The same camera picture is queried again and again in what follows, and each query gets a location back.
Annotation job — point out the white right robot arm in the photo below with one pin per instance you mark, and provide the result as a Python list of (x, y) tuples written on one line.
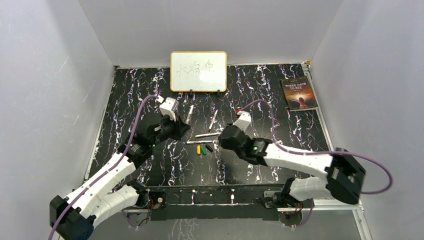
[(338, 176)]

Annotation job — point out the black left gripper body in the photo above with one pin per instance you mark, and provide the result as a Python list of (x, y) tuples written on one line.
[(170, 129)]

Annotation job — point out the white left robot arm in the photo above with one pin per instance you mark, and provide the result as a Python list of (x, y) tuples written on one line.
[(75, 216)]

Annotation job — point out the dark Three Days book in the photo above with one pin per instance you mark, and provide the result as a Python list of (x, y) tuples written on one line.
[(299, 94)]

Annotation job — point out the black pen cap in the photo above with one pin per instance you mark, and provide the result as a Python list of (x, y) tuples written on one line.
[(209, 148)]

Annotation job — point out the white pen blue cap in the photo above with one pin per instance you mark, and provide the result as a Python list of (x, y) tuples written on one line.
[(189, 115)]

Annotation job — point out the white dry-erase board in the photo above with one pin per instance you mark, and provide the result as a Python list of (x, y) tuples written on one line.
[(198, 71)]

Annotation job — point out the green pen cap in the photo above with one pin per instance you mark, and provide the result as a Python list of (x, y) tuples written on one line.
[(203, 150)]

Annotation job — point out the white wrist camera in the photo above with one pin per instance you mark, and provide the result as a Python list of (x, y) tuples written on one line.
[(168, 108), (243, 120)]

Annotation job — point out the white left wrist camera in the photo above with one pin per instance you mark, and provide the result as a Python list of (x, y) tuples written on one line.
[(168, 108)]

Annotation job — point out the white pen green tip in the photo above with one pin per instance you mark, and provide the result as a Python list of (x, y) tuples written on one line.
[(205, 135)]

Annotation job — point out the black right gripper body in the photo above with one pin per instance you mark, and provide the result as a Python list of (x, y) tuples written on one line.
[(224, 144)]

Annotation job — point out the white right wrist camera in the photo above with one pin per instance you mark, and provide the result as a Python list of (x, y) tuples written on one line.
[(243, 120)]

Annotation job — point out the white pen red tip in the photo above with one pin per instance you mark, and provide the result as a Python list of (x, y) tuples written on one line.
[(213, 120)]

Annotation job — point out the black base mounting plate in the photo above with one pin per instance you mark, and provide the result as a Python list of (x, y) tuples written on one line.
[(234, 201)]

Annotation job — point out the white pen lower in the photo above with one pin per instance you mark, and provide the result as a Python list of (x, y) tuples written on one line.
[(194, 142)]

